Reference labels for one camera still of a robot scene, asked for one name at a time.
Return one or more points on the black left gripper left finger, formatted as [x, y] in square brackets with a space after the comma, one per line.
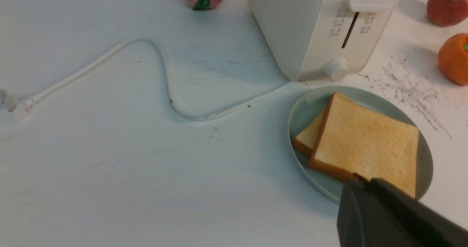
[363, 221]

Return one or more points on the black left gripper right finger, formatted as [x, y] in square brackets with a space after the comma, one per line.
[424, 224]

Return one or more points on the toast slice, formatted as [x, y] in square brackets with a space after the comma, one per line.
[306, 140]
[356, 141]

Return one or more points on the light blue round plate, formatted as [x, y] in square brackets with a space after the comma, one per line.
[309, 106]

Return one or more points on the orange persimmon with green leaf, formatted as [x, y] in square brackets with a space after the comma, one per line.
[453, 59]

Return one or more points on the white two-slot toaster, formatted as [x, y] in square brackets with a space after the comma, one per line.
[315, 39]

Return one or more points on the red apple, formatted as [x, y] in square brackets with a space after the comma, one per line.
[446, 13]

